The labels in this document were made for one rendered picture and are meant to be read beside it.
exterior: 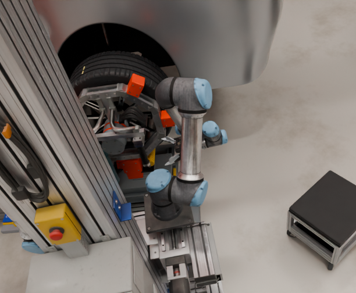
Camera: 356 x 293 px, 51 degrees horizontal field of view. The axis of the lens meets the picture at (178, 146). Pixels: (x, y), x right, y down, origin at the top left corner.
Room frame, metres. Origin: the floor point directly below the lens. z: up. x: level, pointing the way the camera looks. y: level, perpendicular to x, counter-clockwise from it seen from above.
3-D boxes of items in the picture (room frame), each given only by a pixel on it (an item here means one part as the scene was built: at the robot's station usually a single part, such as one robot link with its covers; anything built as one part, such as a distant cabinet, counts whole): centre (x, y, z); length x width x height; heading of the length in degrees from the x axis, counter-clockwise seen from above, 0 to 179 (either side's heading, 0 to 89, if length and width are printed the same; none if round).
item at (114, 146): (1.62, 0.33, 0.85); 0.21 x 0.14 x 0.14; 169
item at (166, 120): (1.64, 0.01, 0.85); 0.09 x 0.08 x 0.07; 79
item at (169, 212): (1.06, 0.12, 0.87); 0.15 x 0.15 x 0.10
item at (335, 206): (1.14, -0.79, 0.17); 0.43 x 0.36 x 0.34; 119
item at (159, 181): (1.06, 0.11, 0.98); 0.13 x 0.12 x 0.14; 61
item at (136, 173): (1.73, 0.31, 0.48); 0.16 x 0.12 x 0.17; 169
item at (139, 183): (1.86, 0.28, 0.32); 0.40 x 0.30 x 0.28; 79
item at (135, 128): (1.55, 0.24, 1.03); 0.19 x 0.18 x 0.11; 169
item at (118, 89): (1.69, 0.32, 0.85); 0.54 x 0.07 x 0.54; 79
